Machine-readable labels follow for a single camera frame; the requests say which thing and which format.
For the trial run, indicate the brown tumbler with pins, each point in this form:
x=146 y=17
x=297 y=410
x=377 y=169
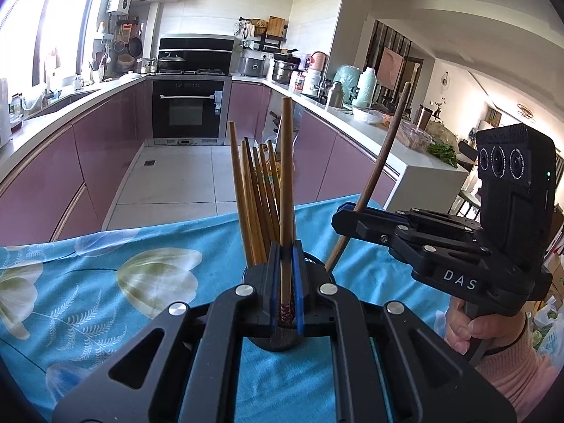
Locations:
x=424 y=118

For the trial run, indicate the black wall rack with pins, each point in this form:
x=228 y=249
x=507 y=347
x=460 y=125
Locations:
x=264 y=42

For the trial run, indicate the person's right hand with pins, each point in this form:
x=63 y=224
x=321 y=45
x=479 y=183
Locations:
x=458 y=330

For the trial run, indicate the steel rice cooker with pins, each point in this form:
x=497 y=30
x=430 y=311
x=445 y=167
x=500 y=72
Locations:
x=252 y=66

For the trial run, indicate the hanging frying pan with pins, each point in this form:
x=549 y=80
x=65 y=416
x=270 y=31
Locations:
x=135 y=47

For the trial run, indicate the dark brown wooden chopstick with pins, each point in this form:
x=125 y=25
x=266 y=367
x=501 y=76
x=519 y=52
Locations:
x=387 y=150

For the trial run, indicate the wooden cutting board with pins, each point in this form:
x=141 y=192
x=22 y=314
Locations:
x=276 y=25

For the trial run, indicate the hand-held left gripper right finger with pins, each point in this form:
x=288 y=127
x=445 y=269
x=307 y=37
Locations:
x=299 y=286

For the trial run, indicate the pink wall picture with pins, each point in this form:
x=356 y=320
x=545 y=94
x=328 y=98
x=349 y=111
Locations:
x=393 y=68

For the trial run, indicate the pink electric kettle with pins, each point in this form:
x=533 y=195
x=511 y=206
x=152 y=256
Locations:
x=318 y=61

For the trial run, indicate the leafy green vegetables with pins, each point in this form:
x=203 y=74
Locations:
x=443 y=153

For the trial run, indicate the person's right forearm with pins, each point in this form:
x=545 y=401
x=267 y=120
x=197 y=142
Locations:
x=520 y=379

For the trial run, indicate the white plastic bags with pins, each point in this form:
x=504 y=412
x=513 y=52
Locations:
x=548 y=330

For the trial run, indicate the wok with lid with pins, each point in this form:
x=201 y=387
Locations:
x=171 y=62

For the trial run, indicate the white microwave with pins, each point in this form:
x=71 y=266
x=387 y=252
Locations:
x=3 y=114

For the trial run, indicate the mint green thermos bottle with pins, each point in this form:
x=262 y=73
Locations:
x=365 y=90

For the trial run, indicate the black utensil holder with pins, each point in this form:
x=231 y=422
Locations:
x=282 y=344

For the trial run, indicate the clear plastic container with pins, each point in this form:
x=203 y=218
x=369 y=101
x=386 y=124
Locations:
x=416 y=137

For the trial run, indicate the white jar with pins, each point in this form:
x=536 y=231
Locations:
x=315 y=83

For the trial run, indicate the steel stock pot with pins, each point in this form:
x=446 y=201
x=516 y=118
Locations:
x=284 y=70

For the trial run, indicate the kitchen window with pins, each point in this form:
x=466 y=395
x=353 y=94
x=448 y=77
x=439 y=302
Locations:
x=48 y=22

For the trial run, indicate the pink base cabinet run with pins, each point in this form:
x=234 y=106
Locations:
x=66 y=176
x=343 y=154

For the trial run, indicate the blue floral tablecloth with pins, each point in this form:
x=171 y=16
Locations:
x=110 y=317

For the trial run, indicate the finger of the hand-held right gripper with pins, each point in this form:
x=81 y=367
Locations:
x=361 y=227
x=440 y=219

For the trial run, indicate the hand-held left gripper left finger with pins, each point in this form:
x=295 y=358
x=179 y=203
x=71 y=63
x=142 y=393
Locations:
x=276 y=286

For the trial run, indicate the black built-in oven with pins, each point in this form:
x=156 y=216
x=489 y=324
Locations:
x=189 y=108

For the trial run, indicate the black range hood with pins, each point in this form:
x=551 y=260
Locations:
x=196 y=50

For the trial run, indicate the bunch of chopsticks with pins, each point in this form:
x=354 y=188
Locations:
x=251 y=211

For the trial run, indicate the mint green appliance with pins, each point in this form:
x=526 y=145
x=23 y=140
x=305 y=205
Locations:
x=346 y=81

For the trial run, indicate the steel thermos flask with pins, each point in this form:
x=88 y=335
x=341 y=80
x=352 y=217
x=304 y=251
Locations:
x=335 y=96

